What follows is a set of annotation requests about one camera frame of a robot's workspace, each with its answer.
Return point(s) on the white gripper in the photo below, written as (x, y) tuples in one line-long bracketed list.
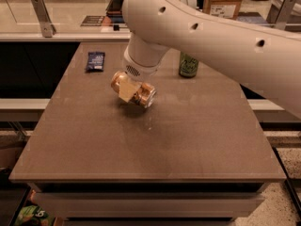
[(137, 69)]

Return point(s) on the orange soda can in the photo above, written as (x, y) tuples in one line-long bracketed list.
[(143, 97)]

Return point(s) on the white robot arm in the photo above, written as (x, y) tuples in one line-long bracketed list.
[(263, 59)]

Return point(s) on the green soda can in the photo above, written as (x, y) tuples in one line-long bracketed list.
[(188, 66)]

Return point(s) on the dark blue snack packet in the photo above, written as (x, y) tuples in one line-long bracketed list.
[(95, 61)]

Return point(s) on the dark printed placard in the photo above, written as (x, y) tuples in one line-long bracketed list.
[(92, 21)]

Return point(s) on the grey table drawer front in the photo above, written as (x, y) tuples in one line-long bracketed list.
[(149, 205)]

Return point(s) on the cardboard box with label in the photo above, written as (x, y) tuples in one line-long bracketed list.
[(222, 8)]

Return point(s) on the green chip bag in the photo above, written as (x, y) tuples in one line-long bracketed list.
[(34, 215)]

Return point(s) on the left metal glass bracket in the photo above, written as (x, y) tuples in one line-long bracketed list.
[(46, 25)]

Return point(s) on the metal glass bracket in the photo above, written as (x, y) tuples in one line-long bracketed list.
[(46, 25), (279, 19)]

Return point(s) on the right metal glass bracket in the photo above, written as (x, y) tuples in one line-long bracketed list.
[(279, 19)]

